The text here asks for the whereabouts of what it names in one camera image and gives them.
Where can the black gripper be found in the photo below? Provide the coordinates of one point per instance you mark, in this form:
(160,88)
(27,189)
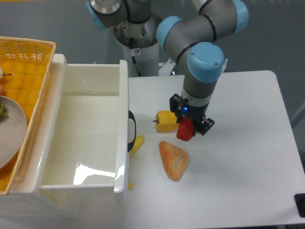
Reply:
(193,108)

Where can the red bell pepper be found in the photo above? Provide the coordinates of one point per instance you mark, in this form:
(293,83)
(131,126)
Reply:
(185,129)

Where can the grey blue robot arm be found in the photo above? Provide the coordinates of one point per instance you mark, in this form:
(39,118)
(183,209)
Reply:
(190,44)

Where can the yellow bell pepper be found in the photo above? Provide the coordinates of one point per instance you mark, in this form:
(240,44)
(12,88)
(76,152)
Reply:
(165,121)

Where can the white upper drawer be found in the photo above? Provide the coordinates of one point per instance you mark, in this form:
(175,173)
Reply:
(89,144)

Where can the orange bread loaf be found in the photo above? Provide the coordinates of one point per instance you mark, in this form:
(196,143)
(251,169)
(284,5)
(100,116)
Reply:
(175,160)

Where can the yellow banana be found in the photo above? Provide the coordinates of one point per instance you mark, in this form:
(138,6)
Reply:
(138,143)

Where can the black corner device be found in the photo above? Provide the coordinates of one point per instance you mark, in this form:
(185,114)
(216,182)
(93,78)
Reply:
(300,204)

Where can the yellow woven basket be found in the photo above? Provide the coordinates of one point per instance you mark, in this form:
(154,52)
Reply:
(26,63)

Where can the grey plate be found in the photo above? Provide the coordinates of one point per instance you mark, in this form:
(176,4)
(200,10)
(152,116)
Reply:
(12,130)

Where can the green grapes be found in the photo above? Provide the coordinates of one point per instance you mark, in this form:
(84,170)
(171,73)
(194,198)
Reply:
(3,112)

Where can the pink fruit in basket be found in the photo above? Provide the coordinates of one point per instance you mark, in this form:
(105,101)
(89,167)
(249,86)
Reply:
(2,91)

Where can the white fruit with stem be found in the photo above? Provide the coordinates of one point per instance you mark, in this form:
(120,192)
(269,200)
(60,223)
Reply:
(2,73)

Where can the black drawer handle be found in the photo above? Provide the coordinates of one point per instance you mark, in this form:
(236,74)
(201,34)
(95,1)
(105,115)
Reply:
(132,130)

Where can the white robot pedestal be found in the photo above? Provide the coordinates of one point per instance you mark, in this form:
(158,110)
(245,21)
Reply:
(140,46)

